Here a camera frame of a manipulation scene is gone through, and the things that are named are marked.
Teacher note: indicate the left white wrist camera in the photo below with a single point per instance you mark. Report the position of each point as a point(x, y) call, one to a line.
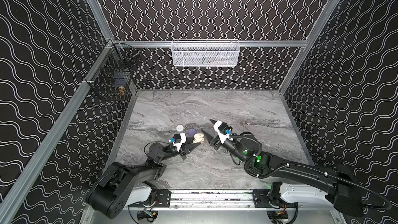
point(178, 140)

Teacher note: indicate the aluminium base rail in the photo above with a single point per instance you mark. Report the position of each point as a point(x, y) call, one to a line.
point(304, 196)

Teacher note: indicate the purple round charging case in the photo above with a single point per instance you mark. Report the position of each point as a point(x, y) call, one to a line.
point(192, 131)

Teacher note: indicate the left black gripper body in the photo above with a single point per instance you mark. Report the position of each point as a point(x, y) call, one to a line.
point(183, 148)

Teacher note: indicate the small brass object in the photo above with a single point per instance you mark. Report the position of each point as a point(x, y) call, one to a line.
point(122, 91)

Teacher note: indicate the beige charging case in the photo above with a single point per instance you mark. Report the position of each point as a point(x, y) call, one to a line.
point(199, 138)

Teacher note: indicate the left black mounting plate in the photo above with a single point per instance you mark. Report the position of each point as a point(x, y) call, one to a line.
point(161, 198)

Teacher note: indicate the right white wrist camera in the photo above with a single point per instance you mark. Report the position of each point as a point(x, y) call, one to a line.
point(224, 133)

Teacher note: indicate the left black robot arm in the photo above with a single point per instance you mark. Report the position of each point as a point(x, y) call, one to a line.
point(121, 186)

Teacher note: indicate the white round charging case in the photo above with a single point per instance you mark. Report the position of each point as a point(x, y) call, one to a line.
point(180, 128)

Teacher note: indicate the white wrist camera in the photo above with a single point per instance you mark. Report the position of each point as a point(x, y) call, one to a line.
point(178, 140)
point(224, 133)

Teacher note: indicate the white wire mesh basket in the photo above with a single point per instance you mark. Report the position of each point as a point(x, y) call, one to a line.
point(205, 53)

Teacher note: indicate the black mounting plate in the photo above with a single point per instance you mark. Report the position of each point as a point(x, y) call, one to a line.
point(161, 198)
point(265, 199)

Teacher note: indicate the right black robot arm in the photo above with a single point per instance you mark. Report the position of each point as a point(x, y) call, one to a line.
point(346, 195)

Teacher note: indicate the black wire basket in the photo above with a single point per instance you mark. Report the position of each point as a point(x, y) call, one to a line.
point(115, 71)

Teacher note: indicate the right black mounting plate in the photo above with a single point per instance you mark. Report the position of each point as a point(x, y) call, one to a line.
point(265, 199)

